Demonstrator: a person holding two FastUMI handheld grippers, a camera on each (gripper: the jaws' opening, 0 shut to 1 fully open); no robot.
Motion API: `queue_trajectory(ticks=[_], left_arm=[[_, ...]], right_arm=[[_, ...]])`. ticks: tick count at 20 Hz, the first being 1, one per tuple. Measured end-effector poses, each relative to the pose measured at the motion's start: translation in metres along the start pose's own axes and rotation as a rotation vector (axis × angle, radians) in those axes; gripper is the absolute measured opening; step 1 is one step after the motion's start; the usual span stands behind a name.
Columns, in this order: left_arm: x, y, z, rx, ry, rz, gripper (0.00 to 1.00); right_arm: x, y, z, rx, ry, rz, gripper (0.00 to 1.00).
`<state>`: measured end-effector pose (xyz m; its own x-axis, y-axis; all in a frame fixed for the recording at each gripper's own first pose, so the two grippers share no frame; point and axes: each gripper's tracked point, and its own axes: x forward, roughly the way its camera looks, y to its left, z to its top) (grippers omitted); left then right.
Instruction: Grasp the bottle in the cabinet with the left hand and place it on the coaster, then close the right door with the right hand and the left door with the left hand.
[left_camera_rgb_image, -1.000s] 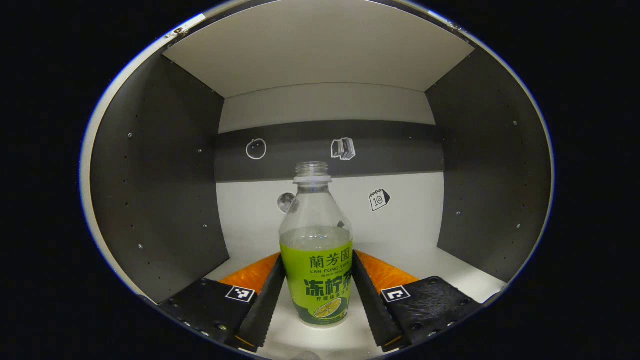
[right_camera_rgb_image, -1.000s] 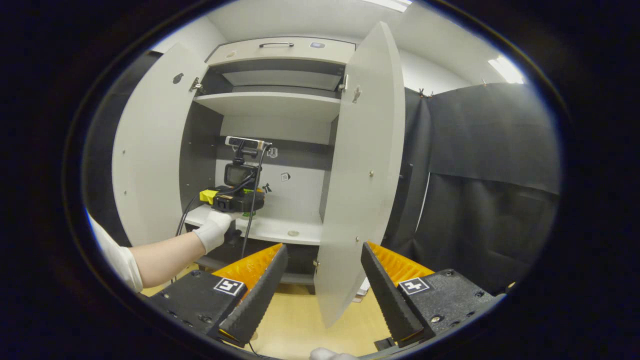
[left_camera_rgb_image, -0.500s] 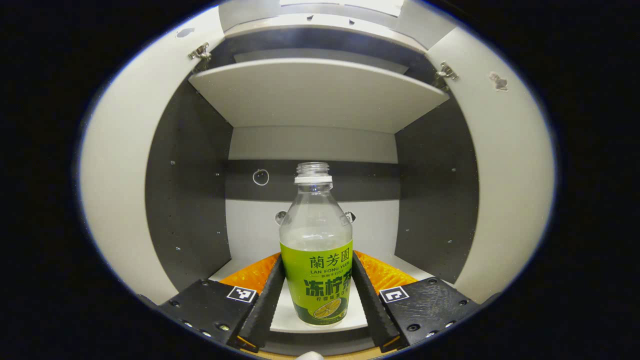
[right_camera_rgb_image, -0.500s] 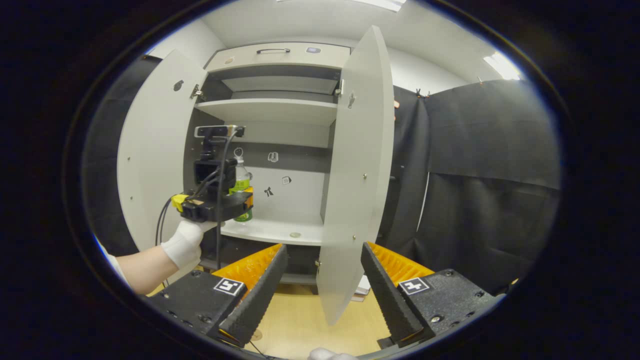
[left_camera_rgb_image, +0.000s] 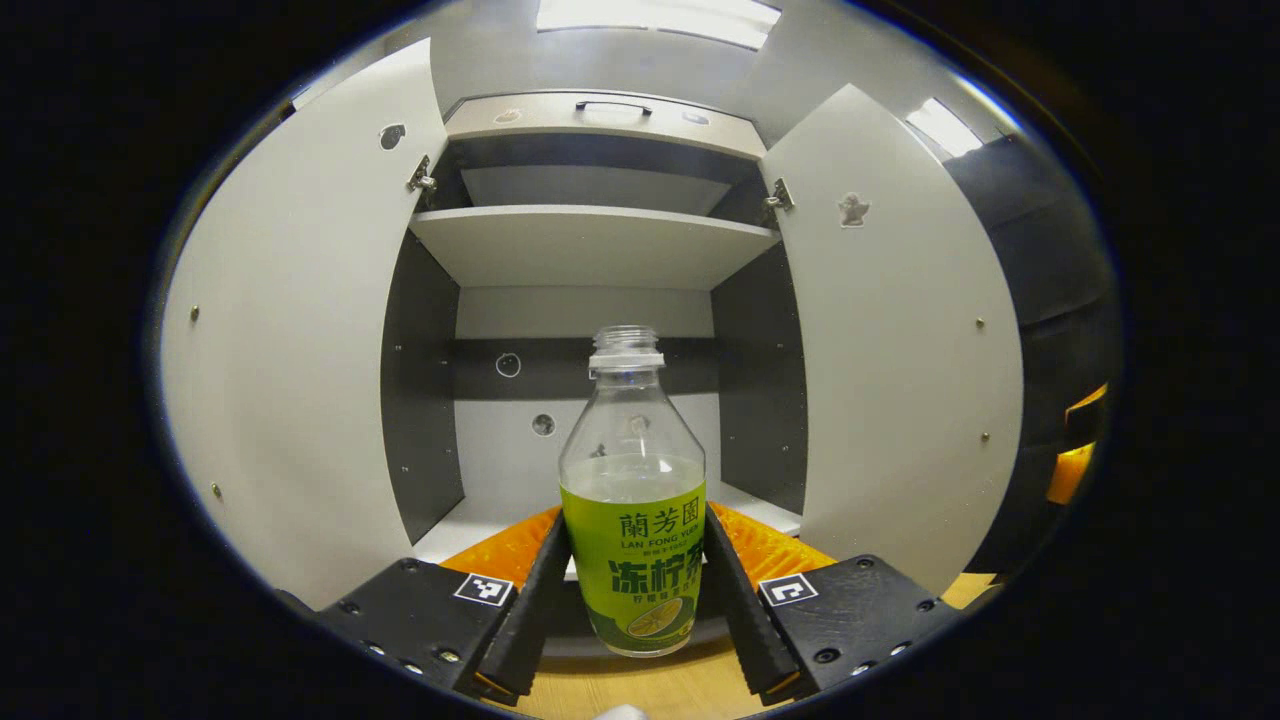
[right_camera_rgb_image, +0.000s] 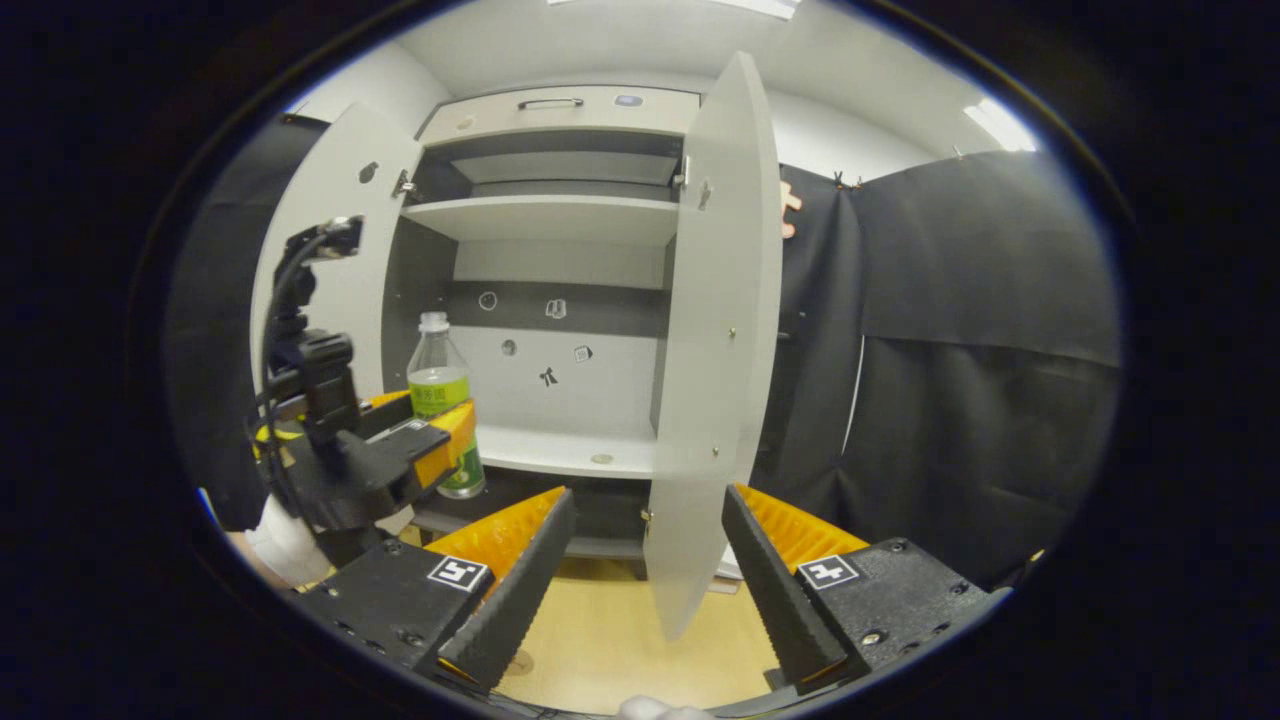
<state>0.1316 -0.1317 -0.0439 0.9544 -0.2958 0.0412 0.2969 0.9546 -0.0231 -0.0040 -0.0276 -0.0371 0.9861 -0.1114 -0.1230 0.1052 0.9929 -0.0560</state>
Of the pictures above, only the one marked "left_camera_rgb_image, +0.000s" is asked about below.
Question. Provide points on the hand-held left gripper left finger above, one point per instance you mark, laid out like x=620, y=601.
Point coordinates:
x=535, y=620

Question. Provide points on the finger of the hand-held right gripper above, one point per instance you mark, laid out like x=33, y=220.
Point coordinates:
x=1070, y=475
x=1090, y=405

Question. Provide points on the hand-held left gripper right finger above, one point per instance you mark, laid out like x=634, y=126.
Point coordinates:
x=745, y=630

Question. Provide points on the green label plastic bottle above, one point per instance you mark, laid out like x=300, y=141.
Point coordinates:
x=630, y=560

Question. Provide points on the white cabinet door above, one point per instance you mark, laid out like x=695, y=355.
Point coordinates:
x=900, y=380
x=300, y=350

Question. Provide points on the white and grey cabinet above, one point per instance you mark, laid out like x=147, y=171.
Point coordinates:
x=590, y=245

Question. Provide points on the narrow ceiling light panel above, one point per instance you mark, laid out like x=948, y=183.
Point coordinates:
x=945, y=127

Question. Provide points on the large ceiling light panel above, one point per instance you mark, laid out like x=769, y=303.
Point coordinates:
x=660, y=18

